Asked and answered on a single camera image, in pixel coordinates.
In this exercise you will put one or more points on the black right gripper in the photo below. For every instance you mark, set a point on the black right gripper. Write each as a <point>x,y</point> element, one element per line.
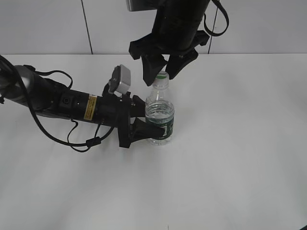
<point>151,51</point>

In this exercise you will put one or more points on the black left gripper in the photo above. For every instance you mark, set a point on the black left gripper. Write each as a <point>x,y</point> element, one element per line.
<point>119,111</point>

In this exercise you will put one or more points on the white green bottle cap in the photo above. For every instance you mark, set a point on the white green bottle cap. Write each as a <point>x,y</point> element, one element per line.
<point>161,77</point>

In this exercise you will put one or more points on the clear green-label water bottle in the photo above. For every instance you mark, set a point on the clear green-label water bottle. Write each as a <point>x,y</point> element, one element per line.
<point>160,111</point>

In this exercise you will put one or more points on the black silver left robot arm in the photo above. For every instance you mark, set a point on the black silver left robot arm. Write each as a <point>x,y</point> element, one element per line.
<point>50,98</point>

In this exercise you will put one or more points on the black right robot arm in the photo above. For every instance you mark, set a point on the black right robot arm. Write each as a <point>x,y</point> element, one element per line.
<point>173,39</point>

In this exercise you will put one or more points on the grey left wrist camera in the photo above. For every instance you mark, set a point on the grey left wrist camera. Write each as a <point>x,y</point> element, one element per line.
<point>120,80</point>

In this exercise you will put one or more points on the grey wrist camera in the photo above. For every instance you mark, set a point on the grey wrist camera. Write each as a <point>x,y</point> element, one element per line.
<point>142,5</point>
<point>120,80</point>

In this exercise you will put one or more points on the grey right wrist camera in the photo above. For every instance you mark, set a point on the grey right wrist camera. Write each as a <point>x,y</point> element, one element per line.
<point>142,5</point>

